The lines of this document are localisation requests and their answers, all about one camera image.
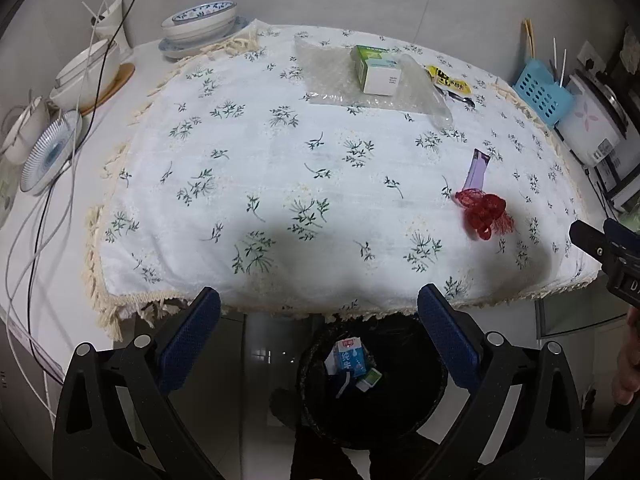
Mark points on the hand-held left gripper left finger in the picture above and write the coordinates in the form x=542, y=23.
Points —
x=190, y=337

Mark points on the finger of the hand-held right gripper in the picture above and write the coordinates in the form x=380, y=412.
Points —
x=622, y=240
x=587, y=237

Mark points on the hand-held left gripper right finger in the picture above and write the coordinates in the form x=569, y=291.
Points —
x=447, y=337

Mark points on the black trash bin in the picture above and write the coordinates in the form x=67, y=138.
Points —
x=400, y=410

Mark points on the white pill bottle green label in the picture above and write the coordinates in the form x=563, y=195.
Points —
x=369, y=380

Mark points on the blue white milk carton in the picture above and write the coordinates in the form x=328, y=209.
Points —
x=347, y=357

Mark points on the red mesh net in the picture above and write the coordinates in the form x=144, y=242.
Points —
x=485, y=215

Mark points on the purple plastic wrapper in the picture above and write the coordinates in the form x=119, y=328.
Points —
x=475, y=172

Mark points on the yellow snack packet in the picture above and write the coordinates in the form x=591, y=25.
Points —
x=447, y=79

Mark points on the small-bubble clear wrap sheet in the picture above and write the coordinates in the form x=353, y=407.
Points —
x=425, y=100

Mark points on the green white cardboard box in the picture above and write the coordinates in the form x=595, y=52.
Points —
x=380, y=72

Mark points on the large-bubble clear wrap sheet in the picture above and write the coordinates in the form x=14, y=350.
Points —
x=325, y=70

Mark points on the person's right hand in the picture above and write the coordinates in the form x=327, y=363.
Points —
x=630, y=360

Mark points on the pale green cloth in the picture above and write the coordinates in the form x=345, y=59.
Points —
x=631, y=220

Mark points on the white microwave oven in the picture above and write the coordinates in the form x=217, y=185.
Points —
x=620, y=180

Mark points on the white flowered rice cooker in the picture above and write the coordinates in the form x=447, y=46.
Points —
x=590, y=120

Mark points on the blue plastic utensil basket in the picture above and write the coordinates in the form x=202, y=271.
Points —
x=542, y=92

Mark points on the white plastic stick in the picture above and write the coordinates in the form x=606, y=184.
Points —
x=563, y=67
x=555, y=57

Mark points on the small silver wrapper scrap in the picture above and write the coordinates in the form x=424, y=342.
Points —
x=462, y=100

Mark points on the wooden chopstick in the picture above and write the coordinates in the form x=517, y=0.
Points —
x=530, y=40
x=526, y=40

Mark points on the white floral tablecloth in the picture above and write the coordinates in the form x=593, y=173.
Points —
x=300, y=160

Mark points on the blue striped plate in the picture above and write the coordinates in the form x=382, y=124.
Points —
x=50, y=155

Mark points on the white cup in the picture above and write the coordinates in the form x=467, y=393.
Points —
x=22, y=132

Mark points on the round wooden board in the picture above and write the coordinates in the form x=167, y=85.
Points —
x=122, y=77

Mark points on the blue rimmed white plate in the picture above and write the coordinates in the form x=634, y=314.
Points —
x=175, y=50

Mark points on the white stick holder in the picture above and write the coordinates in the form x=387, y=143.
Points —
x=112, y=25

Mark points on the blue patterned bowl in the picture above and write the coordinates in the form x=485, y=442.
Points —
x=205, y=12

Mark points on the white wall socket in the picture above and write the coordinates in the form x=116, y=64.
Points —
x=592, y=55

